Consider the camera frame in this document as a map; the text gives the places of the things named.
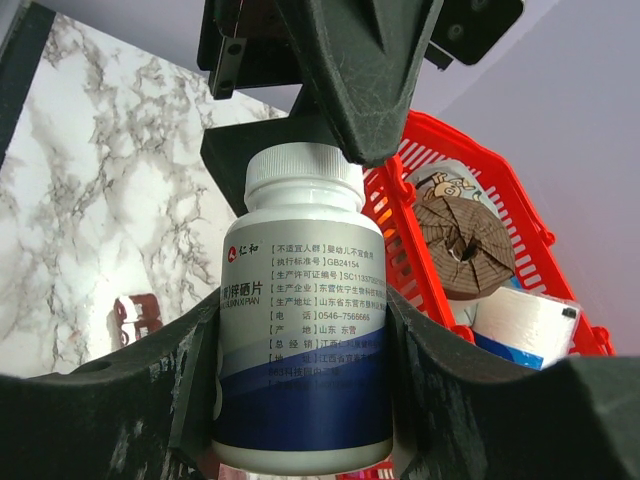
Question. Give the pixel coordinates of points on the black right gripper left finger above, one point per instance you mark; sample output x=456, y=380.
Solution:
x=142, y=412

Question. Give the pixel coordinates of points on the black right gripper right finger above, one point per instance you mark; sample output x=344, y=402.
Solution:
x=463, y=413

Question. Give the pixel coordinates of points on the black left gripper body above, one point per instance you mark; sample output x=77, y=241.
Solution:
x=245, y=45

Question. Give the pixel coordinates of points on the white bottle cap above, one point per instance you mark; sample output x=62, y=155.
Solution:
x=302, y=160

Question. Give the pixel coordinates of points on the white pill bottle blue label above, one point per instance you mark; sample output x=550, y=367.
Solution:
x=302, y=355

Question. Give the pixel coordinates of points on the red plastic shopping basket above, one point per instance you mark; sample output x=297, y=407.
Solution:
x=411, y=271

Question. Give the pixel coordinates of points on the white toilet paper roll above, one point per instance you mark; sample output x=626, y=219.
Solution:
x=531, y=330

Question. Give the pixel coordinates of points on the grey cartoon snack bag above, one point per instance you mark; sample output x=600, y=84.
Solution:
x=448, y=178

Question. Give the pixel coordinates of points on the brown pleated paper package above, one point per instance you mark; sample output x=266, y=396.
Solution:
x=469, y=246

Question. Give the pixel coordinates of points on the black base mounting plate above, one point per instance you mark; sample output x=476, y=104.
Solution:
x=20, y=56

